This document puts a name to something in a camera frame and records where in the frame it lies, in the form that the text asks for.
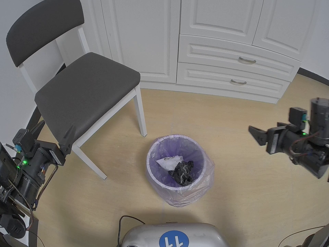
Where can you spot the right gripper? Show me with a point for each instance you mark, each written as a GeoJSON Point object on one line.
{"type": "Point", "coordinates": [282, 140]}

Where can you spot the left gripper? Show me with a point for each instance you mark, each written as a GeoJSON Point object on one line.
{"type": "Point", "coordinates": [43, 158]}

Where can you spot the black plastic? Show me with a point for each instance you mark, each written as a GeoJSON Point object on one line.
{"type": "Point", "coordinates": [182, 174]}

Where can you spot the white paper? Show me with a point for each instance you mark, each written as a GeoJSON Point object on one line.
{"type": "Point", "coordinates": [168, 162]}

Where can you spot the purple plastic bag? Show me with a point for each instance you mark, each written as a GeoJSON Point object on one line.
{"type": "Point", "coordinates": [159, 148]}

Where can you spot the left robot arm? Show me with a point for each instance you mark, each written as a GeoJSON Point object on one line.
{"type": "Point", "coordinates": [10, 168]}

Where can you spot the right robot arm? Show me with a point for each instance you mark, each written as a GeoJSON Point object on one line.
{"type": "Point", "coordinates": [318, 117]}

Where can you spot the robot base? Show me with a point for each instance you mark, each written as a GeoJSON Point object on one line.
{"type": "Point", "coordinates": [174, 235]}

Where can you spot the white trash bin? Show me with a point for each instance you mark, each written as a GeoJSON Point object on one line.
{"type": "Point", "coordinates": [164, 186]}

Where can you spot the grey and white chair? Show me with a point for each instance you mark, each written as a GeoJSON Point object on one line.
{"type": "Point", "coordinates": [84, 91]}

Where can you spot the white wardrobe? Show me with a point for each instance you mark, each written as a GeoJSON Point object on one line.
{"type": "Point", "coordinates": [144, 22]}

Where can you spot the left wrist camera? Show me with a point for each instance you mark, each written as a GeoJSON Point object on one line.
{"type": "Point", "coordinates": [23, 139]}

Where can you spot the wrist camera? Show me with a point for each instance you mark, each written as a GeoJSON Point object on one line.
{"type": "Point", "coordinates": [23, 139]}
{"type": "Point", "coordinates": [298, 117]}

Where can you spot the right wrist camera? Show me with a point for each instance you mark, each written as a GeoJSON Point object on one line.
{"type": "Point", "coordinates": [298, 117]}

